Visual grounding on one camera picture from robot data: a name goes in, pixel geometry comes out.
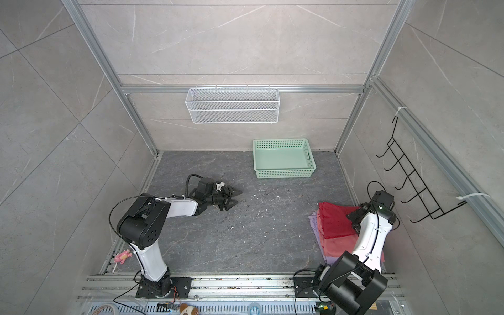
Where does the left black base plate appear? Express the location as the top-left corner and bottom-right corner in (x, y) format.
(135, 277), (192, 299)

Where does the pink folded t shirt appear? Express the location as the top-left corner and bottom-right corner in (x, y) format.
(314, 214), (386, 263)

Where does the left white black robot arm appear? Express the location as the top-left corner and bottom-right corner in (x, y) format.
(115, 182), (243, 298)

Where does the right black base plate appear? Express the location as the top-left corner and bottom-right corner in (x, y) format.
(293, 276), (319, 299)

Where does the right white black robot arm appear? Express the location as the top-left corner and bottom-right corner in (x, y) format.
(312, 202), (396, 314)

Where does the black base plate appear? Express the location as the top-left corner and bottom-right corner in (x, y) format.
(293, 276), (319, 299)
(135, 277), (192, 299)

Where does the green plastic basket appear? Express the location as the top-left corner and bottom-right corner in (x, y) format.
(253, 139), (316, 179)

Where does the black wire hook rack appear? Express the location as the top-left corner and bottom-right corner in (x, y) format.
(376, 117), (467, 223)

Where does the white wire mesh shelf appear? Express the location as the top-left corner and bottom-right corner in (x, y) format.
(185, 87), (281, 124)

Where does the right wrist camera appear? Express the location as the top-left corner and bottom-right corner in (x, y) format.
(371, 190), (395, 210)

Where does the aluminium rail base frame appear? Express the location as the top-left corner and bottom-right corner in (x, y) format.
(76, 273), (406, 315)

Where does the lavender folded t shirt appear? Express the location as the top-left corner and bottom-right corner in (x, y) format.
(308, 211), (337, 265)

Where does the small pink toy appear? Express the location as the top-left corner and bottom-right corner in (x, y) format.
(114, 249), (133, 265)

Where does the red t shirt with print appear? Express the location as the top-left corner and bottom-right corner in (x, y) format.
(317, 202), (359, 239)

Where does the brown white round object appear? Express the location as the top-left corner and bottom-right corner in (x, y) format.
(179, 303), (200, 315)

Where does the green circuit board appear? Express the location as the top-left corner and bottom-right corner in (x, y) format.
(316, 303), (336, 315)

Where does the black corrugated cable hose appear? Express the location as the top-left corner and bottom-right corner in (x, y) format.
(184, 173), (203, 198)

